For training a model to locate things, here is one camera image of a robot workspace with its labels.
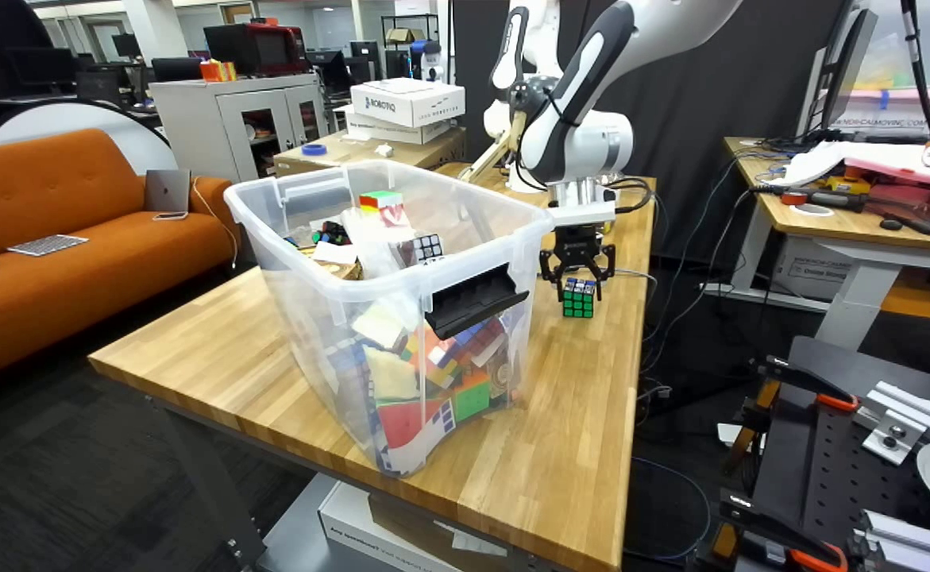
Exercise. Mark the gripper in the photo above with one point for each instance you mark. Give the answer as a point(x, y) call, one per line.
point(579, 242)

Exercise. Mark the green-faced Rubik's cube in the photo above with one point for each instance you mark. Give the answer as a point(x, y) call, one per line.
point(578, 300)

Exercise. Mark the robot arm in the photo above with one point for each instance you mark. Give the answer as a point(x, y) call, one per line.
point(592, 143)

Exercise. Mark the heap of puzzle cubes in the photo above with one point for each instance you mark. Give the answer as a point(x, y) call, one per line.
point(433, 381)

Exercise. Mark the white cardboard box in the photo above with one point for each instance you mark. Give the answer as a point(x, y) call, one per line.
point(814, 266)

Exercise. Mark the clear plastic storage box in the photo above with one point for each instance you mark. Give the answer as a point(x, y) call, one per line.
point(329, 318)

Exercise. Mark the large cardboard box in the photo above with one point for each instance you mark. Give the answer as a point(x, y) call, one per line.
point(337, 155)

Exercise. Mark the orange box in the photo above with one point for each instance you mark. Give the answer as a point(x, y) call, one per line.
point(217, 71)

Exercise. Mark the wooden bar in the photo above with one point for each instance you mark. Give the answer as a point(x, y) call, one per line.
point(492, 151)

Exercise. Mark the black and white puzzle cube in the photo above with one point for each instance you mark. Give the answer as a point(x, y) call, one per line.
point(426, 249)

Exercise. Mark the multicolour stickerless puzzle cube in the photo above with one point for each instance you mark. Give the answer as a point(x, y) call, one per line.
point(380, 200)

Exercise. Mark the stack of white boxes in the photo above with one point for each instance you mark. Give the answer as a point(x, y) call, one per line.
point(405, 107)

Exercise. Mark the black twisty puzzle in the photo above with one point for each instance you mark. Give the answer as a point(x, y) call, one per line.
point(329, 233)

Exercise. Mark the black power tool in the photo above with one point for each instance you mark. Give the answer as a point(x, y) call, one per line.
point(830, 199)

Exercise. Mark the wooden desk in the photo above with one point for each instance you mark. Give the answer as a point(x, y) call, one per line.
point(854, 222)

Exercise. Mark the blue tape roll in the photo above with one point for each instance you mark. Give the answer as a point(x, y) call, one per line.
point(314, 148)

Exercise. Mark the black metal stand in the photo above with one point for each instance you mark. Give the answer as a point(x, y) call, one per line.
point(814, 445)

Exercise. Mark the monitor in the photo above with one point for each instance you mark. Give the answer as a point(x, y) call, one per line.
point(842, 71)

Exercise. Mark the red microwave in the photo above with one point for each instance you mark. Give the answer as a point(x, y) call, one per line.
point(254, 48)

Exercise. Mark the grey cabinet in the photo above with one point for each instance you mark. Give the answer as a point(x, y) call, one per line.
point(210, 119)

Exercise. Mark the smartphone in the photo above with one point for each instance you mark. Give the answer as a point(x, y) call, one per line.
point(170, 215)

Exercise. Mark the grey laptop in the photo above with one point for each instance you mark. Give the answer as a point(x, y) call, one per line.
point(167, 191)

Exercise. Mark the round white table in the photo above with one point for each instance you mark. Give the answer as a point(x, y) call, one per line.
point(75, 119)

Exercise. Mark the orange sofa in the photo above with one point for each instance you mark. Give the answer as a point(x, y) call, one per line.
point(52, 286)

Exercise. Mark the white keyboard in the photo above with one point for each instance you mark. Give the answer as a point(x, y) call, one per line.
point(48, 245)

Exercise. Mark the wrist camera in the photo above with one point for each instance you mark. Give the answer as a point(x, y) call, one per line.
point(584, 214)

